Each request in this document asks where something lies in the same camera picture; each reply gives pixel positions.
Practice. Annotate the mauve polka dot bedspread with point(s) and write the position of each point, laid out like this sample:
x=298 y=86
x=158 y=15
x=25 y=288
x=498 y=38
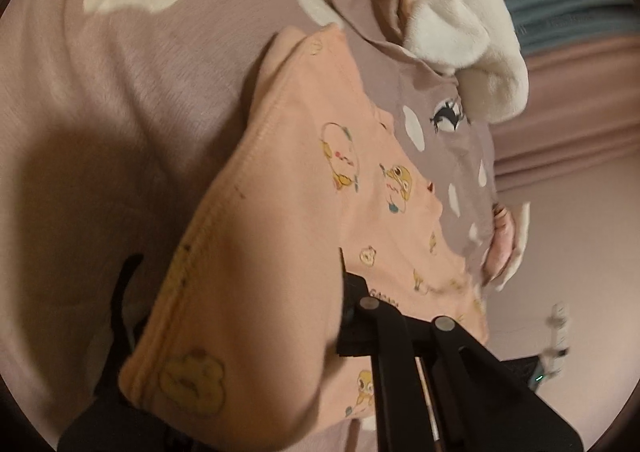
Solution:
x=100 y=107

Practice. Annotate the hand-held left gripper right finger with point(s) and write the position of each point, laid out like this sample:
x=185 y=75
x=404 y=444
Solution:
x=400 y=382

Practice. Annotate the white wall socket strip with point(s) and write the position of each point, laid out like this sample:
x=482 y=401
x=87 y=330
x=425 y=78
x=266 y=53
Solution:
x=557 y=332

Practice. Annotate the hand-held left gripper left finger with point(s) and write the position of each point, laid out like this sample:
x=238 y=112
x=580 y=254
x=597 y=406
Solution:
x=107 y=412

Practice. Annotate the white fleece garment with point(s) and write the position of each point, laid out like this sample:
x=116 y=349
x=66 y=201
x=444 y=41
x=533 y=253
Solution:
x=465 y=32

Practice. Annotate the folded pink garment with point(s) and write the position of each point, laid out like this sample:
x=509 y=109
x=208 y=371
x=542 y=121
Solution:
x=500 y=244

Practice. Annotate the folded pink cloth stack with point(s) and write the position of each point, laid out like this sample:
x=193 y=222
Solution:
x=575 y=107

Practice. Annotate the small pink cloth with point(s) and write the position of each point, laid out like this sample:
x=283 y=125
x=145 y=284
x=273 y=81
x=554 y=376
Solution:
x=405 y=2

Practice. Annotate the orange duck print pajama top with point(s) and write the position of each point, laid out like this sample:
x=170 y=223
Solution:
x=280 y=232

